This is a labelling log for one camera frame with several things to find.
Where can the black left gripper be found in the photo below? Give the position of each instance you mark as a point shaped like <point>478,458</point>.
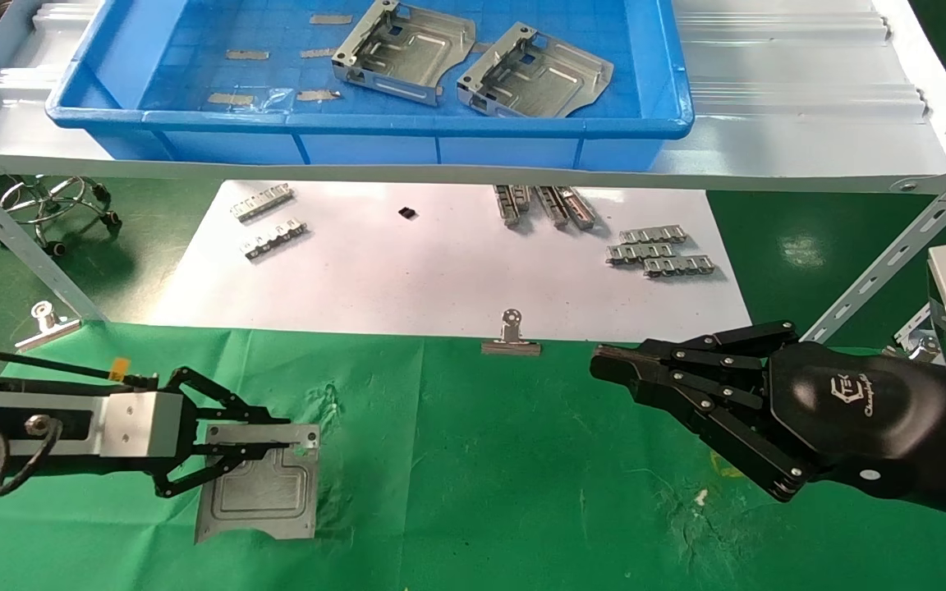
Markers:
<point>87,466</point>

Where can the large blue plastic bin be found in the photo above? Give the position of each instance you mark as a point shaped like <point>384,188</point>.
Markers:
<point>391,135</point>

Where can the silver binder clip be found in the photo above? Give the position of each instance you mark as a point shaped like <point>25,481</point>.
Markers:
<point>48,328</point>
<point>511,346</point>

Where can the green table cloth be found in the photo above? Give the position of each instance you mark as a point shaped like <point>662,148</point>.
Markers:
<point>473,492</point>

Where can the white sheet under shelf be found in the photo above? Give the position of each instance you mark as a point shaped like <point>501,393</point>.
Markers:
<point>407,279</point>

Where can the short metal rail piece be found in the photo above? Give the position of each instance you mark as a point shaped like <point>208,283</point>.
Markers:
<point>578,208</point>
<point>553,208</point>
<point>507,207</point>
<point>524,197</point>

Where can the flat-sided sheet metal bracket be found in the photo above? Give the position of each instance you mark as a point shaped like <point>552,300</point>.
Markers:
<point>264,492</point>

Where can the white metal shelf rack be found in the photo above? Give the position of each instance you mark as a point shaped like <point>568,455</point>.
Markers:
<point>810,90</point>

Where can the toothed metal connector strip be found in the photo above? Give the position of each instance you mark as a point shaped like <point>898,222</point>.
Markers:
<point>262,202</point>
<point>274,239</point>

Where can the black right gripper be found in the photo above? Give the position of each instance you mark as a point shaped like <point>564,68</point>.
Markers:
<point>875,419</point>

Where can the perforated metal angle strut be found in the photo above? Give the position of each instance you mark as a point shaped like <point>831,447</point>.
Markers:
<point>900,250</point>
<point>21,238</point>

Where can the sheet metal bracket with slots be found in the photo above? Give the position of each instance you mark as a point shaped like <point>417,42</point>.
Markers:
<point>406,51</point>
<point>539,78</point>

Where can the clear plastic film scrap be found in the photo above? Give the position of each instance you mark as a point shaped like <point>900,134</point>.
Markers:
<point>276,98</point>

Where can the small black clip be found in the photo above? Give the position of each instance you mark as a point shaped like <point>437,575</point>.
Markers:
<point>407,213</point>

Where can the chrome stool base with castors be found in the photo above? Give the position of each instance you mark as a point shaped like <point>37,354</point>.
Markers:
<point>54,205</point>

